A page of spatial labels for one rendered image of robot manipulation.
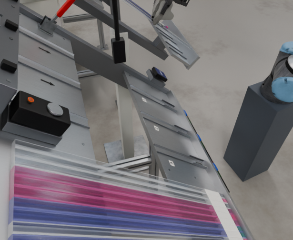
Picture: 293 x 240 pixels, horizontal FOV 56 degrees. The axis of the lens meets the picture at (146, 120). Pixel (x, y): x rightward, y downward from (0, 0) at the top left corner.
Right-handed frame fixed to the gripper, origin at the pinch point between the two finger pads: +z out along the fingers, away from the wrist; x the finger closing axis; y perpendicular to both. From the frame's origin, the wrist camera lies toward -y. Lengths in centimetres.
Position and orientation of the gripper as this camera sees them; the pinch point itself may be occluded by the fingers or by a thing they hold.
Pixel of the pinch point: (153, 19)
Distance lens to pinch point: 100.3
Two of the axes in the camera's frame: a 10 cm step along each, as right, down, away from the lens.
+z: -4.2, 7.0, 5.7
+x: -2.9, -7.0, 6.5
